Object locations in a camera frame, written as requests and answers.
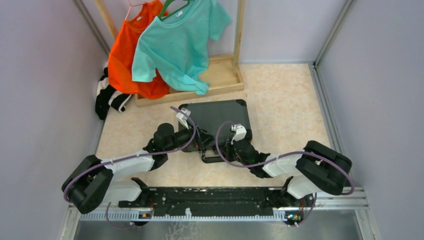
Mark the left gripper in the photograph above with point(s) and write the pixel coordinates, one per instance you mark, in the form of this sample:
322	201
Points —
202	140

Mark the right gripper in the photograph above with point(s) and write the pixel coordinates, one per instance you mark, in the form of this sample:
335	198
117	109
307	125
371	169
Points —
231	149

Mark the black poker set case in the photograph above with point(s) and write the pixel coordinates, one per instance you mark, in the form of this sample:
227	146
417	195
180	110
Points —
211	115

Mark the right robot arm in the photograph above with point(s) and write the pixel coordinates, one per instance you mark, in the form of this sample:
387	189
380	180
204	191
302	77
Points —
315	168

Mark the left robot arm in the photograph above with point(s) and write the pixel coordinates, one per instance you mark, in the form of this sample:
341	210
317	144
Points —
98	181

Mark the wooden clothes rack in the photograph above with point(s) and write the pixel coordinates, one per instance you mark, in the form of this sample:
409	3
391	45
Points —
223	73

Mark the teal t-shirt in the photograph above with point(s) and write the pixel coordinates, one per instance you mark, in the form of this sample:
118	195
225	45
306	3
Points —
176	46

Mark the black white striped garment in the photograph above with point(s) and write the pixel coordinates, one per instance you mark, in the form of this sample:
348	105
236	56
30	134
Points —
108	97

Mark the orange t-shirt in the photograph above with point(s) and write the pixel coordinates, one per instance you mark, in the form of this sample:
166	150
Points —
122	55

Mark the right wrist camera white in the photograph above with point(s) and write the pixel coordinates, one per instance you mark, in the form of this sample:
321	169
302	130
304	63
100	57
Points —
239	133

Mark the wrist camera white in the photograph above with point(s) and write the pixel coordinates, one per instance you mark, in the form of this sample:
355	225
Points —
239	133
182	117

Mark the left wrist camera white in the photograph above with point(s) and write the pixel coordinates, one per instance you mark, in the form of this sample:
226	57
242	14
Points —
182	117

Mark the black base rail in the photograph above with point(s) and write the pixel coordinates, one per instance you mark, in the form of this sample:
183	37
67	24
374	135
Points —
215	201

